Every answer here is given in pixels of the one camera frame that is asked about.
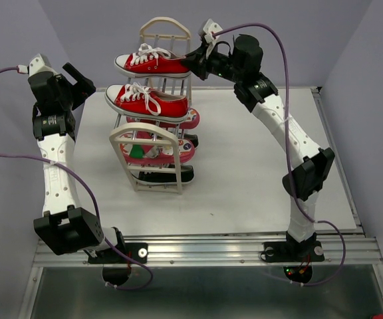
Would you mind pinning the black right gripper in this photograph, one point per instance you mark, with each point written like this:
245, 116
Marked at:
197, 62

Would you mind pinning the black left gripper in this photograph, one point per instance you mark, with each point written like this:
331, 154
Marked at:
82, 89

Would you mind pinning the red sneaker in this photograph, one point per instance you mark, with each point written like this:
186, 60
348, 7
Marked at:
148, 61
144, 102

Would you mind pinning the cream and chrome shoe shelf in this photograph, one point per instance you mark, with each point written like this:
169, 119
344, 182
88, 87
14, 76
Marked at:
169, 34

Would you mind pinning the pink green flip-flop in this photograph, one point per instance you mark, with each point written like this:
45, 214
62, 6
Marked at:
191, 121
146, 154

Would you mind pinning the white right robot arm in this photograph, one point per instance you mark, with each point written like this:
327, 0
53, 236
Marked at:
308, 164

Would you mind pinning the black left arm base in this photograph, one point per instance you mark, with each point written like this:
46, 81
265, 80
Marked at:
117, 264

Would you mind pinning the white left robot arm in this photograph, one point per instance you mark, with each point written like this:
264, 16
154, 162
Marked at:
65, 226

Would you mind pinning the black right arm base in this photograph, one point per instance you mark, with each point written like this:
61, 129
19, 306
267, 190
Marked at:
296, 258

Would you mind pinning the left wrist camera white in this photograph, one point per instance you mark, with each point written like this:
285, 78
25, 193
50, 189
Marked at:
38, 63

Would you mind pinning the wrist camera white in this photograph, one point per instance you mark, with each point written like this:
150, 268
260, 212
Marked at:
38, 63
211, 33

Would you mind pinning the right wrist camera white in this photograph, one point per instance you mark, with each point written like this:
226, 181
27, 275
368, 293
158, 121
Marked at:
211, 33

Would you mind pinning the aluminium mounting rail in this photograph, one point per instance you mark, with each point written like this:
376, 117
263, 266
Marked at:
222, 251

